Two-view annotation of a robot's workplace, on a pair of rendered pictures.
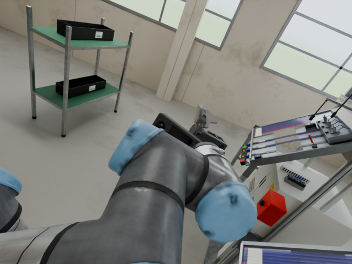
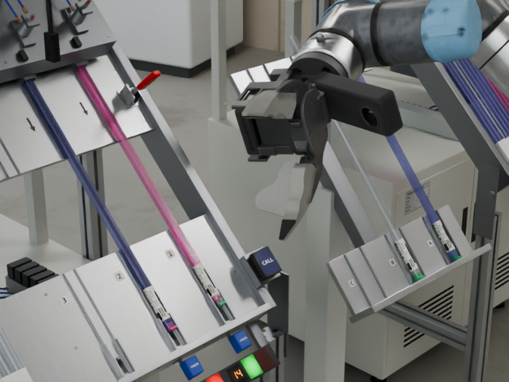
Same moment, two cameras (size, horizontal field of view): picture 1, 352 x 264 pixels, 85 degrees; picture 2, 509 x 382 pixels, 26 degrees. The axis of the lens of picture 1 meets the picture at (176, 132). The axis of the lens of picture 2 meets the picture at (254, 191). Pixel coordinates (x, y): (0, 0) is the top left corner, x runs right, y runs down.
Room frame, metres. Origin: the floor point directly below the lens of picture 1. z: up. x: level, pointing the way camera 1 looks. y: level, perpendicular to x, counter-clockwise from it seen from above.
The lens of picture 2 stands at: (1.33, 0.52, 1.67)
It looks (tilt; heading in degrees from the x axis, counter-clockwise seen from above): 24 degrees down; 213
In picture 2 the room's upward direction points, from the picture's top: straight up
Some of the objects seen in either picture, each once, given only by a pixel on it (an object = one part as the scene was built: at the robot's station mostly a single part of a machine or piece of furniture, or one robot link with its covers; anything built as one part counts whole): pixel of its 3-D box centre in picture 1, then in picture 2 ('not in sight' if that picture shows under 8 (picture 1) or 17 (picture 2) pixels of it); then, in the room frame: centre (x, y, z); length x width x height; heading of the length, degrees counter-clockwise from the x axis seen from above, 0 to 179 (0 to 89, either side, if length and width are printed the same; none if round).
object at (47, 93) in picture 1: (84, 74); not in sight; (1.97, 1.21, 0.55); 0.91 x 0.46 x 1.10; 169
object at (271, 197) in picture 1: (244, 232); not in sight; (0.94, -0.74, 0.39); 0.24 x 0.24 x 0.78; 79
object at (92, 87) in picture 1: (83, 85); not in sight; (1.97, 1.21, 0.41); 0.57 x 0.17 x 0.11; 169
